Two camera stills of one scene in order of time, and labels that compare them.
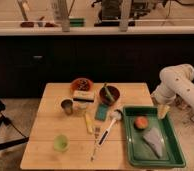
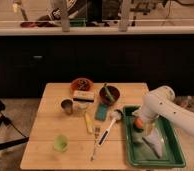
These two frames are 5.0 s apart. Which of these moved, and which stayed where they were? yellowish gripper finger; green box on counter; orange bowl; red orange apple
Moved: yellowish gripper finger
Stayed: red orange apple; green box on counter; orange bowl
